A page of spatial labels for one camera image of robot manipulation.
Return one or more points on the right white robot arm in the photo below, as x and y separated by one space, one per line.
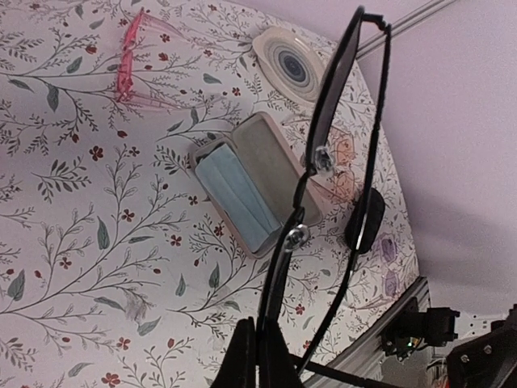
488 360

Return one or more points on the orange lens sunglasses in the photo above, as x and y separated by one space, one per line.
340 187

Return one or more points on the black round sunglasses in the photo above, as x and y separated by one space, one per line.
332 164

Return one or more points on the right aluminium frame post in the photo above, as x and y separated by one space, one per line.
403 25

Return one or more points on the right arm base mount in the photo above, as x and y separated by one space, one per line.
413 330

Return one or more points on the pink glasses case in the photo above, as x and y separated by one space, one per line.
272 166

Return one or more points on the clear pink frame glasses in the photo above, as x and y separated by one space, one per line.
380 274

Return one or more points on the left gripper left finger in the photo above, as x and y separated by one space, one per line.
238 368

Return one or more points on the light blue cleaning cloth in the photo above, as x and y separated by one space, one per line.
227 181

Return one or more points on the black glasses case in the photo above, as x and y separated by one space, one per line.
374 217

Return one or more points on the clear striped glass plate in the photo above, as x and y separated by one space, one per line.
290 65

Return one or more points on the front aluminium rail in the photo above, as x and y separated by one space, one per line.
373 359

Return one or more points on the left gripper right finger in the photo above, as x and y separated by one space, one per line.
275 366

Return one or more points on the red thin-frame glasses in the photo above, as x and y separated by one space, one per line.
157 61

